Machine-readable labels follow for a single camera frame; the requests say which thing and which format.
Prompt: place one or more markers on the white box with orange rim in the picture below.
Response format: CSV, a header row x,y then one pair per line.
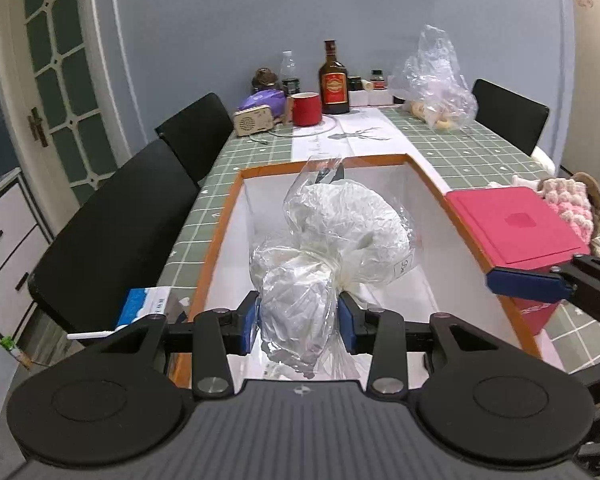
x,y
430,220

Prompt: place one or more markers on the brown liquor bottle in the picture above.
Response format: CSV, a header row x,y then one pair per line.
x,y
334,85

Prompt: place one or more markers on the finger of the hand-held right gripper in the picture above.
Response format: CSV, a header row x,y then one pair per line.
x,y
525,285

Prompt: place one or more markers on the wicker basket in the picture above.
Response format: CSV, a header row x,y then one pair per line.
x,y
599,195

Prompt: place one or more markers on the white stick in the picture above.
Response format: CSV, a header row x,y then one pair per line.
x,y
92,334

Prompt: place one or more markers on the red mug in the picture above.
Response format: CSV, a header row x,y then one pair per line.
x,y
306,109

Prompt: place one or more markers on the white door with green panes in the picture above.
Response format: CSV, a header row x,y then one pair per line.
x,y
55,60

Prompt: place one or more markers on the black chair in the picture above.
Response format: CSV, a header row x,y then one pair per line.
x,y
115,230
510,110
200,130

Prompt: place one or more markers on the white drawer cabinet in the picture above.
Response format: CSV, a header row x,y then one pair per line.
x,y
5,240

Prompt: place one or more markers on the blue and white box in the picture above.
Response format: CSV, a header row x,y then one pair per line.
x,y
140,305

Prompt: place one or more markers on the pink crochet cloth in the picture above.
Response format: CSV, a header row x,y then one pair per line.
x,y
572,205

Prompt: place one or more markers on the white table runner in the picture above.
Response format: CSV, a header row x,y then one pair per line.
x,y
360,135

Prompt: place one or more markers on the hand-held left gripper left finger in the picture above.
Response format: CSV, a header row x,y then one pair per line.
x,y
250,325

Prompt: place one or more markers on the purple bag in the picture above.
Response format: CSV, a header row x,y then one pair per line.
x,y
265,99

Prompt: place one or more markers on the green checked tablecloth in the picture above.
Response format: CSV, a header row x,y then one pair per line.
x,y
260,152

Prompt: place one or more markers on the brown plush toy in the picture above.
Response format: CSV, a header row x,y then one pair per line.
x,y
266,79

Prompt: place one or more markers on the beige radio speaker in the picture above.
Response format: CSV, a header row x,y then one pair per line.
x,y
252,120

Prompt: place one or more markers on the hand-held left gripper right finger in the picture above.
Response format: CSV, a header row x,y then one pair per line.
x,y
347,325

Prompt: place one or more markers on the clear plastic water bottle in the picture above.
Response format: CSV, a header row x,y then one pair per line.
x,y
289,72

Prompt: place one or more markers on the clear plastic bag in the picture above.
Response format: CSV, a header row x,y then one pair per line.
x,y
430,75

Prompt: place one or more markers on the clear bag with white cloth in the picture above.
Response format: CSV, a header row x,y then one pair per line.
x,y
340,220

